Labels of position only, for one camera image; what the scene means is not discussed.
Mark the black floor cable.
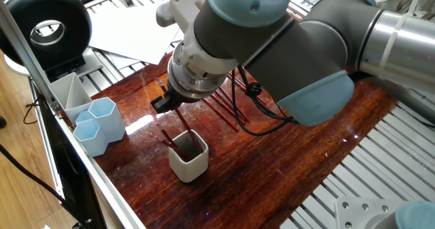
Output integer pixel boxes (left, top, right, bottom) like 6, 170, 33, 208
0, 143, 88, 229

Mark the white square ceramic pen holder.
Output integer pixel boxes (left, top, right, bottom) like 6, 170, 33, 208
168, 129, 209, 183

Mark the white divided square pen holder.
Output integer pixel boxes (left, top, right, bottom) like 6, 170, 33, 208
48, 71, 93, 125

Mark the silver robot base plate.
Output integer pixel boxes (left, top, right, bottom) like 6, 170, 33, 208
334, 196, 408, 229

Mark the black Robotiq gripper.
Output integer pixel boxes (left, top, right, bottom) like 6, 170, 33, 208
150, 87, 201, 115

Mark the black monitor panel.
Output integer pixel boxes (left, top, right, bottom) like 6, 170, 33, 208
33, 94, 108, 229

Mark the black ring-shaped lamp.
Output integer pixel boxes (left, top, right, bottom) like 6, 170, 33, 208
0, 0, 103, 84

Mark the light blue hexagonal pen holder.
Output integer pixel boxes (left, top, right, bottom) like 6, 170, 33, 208
72, 96, 126, 158

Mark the red-brown wooden board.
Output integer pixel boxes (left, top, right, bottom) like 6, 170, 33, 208
90, 50, 398, 229

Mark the silver wrist sensor flange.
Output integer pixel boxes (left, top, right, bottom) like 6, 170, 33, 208
167, 43, 228, 101

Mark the black gripper cable with plug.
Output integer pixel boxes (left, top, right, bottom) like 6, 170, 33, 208
230, 64, 300, 137

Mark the white paper sheet stack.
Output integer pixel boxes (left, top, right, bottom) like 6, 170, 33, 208
87, 0, 186, 67

